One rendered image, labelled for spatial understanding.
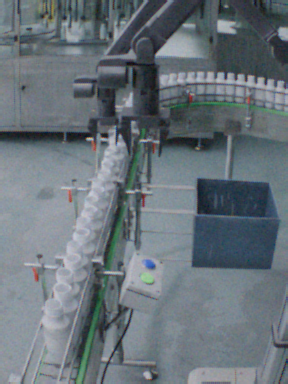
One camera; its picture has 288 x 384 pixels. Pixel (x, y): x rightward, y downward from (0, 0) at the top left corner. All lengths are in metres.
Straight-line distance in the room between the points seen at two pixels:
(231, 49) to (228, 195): 4.56
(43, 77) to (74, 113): 0.47
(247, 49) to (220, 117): 3.66
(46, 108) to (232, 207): 3.07
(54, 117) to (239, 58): 2.69
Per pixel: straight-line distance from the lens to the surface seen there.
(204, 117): 2.97
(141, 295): 1.21
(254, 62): 6.64
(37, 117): 5.01
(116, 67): 1.08
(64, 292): 1.10
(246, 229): 1.88
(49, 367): 1.15
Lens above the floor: 1.83
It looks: 26 degrees down
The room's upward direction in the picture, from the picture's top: 1 degrees clockwise
